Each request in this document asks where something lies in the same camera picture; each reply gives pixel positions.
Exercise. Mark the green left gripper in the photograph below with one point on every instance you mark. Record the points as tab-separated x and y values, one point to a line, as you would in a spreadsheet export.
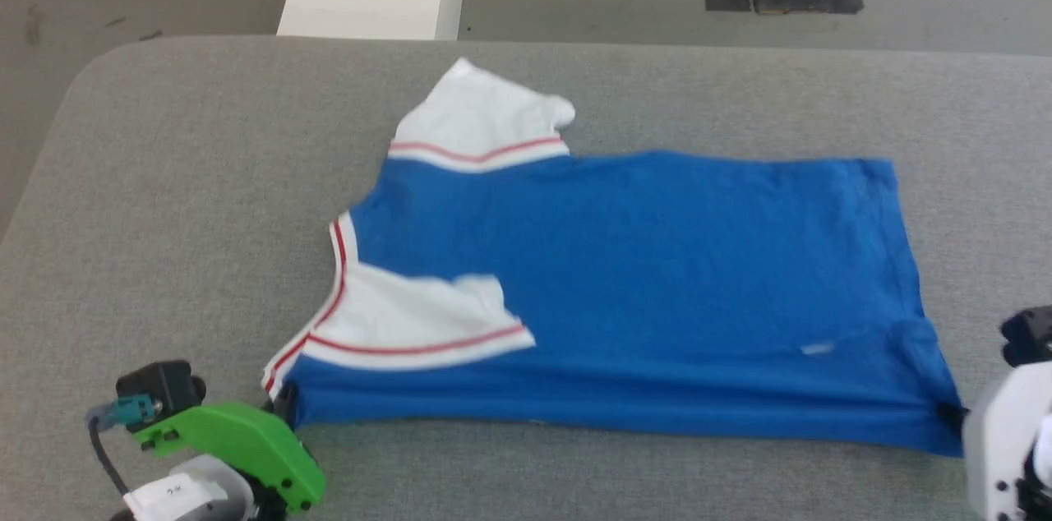
238	443

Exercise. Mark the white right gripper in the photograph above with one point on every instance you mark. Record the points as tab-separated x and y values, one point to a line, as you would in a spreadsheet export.
1007	447

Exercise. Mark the blue white red-trimmed t-shirt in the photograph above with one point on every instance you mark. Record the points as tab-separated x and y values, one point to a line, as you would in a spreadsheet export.
657	291

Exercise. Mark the grey fabric covered surface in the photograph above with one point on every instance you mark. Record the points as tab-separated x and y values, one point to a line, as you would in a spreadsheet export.
164	258

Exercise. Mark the black stand base with tape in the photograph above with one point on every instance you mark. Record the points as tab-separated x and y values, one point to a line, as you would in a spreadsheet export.
809	2

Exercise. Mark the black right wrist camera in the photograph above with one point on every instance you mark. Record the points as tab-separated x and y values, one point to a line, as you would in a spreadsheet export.
1029	336

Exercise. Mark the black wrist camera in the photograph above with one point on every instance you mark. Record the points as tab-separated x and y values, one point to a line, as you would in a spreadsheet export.
1029	336
160	385

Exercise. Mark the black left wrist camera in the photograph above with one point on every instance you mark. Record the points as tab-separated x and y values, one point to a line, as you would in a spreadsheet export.
160	385

